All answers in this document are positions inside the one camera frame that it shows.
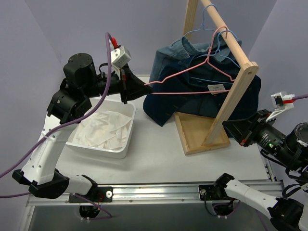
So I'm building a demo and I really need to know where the dark blue denim skirt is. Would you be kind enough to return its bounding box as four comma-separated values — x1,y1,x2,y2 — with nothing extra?
142,54,262,138

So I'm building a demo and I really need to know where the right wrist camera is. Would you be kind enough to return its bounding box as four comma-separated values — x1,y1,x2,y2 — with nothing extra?
266,91,295,122

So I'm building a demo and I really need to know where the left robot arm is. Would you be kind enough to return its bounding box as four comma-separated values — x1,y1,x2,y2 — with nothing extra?
12,49,152,202

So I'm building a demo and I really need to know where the white plastic basket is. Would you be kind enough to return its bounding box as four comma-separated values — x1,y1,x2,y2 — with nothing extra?
66,99,136,159

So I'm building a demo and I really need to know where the wooden clothes rack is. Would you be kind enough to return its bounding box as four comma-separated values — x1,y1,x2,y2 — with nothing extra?
174,0,258,156

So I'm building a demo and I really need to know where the aluminium mounting rail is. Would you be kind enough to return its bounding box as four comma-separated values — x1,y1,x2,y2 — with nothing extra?
26,180,283,206

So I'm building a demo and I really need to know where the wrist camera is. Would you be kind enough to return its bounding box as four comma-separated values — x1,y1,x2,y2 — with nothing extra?
266,91,295,122
111,46,131,69

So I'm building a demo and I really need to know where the blue wire hanger back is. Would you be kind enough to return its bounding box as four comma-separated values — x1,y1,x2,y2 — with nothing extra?
180,3,217,55

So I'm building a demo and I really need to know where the white pleated skirt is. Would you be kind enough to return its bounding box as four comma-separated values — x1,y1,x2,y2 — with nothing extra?
72,111,131,150

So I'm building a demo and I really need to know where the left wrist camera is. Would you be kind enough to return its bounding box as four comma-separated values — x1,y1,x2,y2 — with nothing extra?
111,46,131,69

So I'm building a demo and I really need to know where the blue wire hanger front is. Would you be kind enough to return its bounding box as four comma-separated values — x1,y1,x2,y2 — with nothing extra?
183,26,240,82

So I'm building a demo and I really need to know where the blue wire hanger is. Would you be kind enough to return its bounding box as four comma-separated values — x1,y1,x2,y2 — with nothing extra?
183,26,240,82
180,3,217,55

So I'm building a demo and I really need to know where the light blue denim skirt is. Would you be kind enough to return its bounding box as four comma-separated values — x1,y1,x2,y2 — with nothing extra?
150,35,236,82

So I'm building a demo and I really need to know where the pink wire hanger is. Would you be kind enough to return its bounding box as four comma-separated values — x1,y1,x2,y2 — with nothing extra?
143,26,236,95

